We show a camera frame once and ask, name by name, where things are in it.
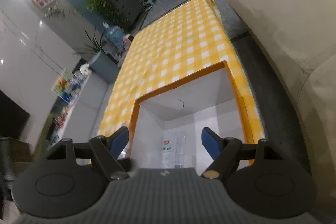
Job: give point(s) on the white snack bag green labels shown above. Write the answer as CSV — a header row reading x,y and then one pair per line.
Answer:
x,y
173,150

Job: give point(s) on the orange cardboard box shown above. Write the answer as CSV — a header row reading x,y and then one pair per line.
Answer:
x,y
207,98

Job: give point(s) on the grey TV cabinet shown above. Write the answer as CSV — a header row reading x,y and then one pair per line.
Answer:
x,y
81,117

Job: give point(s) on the colourful picture book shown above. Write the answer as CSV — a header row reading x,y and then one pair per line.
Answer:
x,y
65,86

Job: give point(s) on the green potted plant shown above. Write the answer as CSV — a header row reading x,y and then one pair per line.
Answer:
x,y
109,11

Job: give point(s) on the beige sofa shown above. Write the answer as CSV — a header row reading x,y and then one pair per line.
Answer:
x,y
298,37

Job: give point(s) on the yellow white checkered tablecloth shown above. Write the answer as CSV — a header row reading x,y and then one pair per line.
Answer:
x,y
185,41

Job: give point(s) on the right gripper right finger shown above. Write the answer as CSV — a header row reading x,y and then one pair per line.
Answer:
x,y
223,151

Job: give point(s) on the blue water jug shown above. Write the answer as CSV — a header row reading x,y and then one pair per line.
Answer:
x,y
114,35

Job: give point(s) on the black television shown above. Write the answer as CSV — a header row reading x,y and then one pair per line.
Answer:
x,y
13,118

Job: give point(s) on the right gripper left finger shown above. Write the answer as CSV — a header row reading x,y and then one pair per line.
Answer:
x,y
106,150

